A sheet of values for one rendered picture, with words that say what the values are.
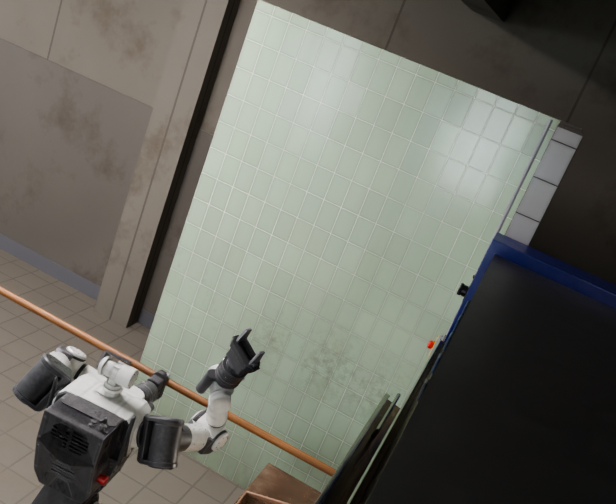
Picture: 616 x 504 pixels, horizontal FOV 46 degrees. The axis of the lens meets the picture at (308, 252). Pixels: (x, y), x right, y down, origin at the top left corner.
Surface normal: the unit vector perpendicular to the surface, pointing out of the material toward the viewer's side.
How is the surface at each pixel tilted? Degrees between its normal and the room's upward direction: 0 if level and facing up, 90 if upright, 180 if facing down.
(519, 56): 90
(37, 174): 90
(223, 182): 90
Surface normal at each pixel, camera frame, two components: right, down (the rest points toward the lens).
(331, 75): -0.34, 0.20
